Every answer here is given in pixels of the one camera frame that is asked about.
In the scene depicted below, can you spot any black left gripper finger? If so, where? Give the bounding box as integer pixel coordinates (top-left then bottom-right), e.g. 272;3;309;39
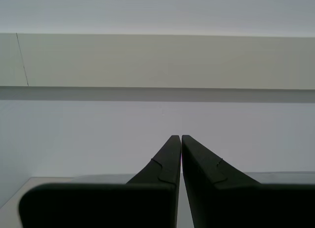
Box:
19;134;182;228
181;134;315;228

